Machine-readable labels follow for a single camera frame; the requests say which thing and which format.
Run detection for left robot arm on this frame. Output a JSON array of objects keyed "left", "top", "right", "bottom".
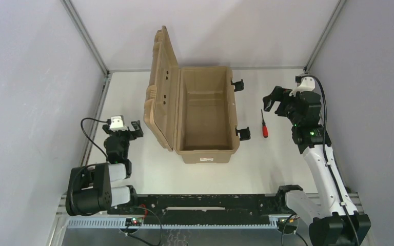
[{"left": 65, "top": 116, "right": 144, "bottom": 216}]

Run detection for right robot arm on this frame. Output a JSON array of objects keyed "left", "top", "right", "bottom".
[{"left": 263, "top": 86, "right": 371, "bottom": 245}]

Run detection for tan hinged bin lid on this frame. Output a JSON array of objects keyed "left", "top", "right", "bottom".
[{"left": 144, "top": 26, "right": 180, "bottom": 151}]

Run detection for black upper bin latch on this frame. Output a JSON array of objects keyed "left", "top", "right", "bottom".
[{"left": 230, "top": 79, "right": 244, "bottom": 92}]

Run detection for black bin latch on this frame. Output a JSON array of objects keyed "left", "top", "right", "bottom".
[
  {"left": 235, "top": 127, "right": 251, "bottom": 141},
  {"left": 230, "top": 79, "right": 244, "bottom": 92}
]

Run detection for black lower bin latch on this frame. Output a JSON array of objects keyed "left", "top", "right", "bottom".
[{"left": 235, "top": 127, "right": 251, "bottom": 141}]

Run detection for tan plastic storage bin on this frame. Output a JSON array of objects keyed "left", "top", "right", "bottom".
[{"left": 174, "top": 66, "right": 240, "bottom": 164}]

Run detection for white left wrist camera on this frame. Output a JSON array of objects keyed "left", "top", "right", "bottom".
[{"left": 109, "top": 115, "right": 127, "bottom": 132}]

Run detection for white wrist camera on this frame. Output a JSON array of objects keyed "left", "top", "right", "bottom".
[
  {"left": 109, "top": 115, "right": 127, "bottom": 132},
  {"left": 289, "top": 75, "right": 317, "bottom": 96}
]

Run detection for aluminium left floor rail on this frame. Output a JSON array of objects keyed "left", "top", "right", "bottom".
[{"left": 80, "top": 73, "right": 112, "bottom": 167}]

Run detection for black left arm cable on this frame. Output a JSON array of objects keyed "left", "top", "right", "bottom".
[{"left": 80, "top": 117, "right": 113, "bottom": 159}]

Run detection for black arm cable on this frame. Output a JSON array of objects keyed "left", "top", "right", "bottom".
[
  {"left": 80, "top": 117, "right": 113, "bottom": 159},
  {"left": 310, "top": 75, "right": 361, "bottom": 246}
]

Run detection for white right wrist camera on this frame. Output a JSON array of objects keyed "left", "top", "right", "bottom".
[{"left": 289, "top": 75, "right": 317, "bottom": 96}]

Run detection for red handled screwdriver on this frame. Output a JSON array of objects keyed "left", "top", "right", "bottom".
[{"left": 261, "top": 110, "right": 269, "bottom": 138}]

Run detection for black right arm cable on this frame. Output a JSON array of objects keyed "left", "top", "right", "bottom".
[{"left": 310, "top": 75, "right": 361, "bottom": 246}]

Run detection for black mounting base rail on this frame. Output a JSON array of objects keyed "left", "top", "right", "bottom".
[{"left": 107, "top": 194, "right": 291, "bottom": 224}]

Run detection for aluminium frame right post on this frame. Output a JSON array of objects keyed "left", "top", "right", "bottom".
[{"left": 303, "top": 0, "right": 347, "bottom": 74}]

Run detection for aluminium frame post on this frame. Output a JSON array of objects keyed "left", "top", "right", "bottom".
[
  {"left": 303, "top": 0, "right": 347, "bottom": 74},
  {"left": 61, "top": 0, "right": 110, "bottom": 76}
]

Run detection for grey slotted cable duct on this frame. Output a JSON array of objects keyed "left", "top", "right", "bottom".
[{"left": 67, "top": 217, "right": 278, "bottom": 229}]

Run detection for aluminium frame left post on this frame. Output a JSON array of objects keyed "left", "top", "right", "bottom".
[{"left": 61, "top": 0, "right": 110, "bottom": 76}]

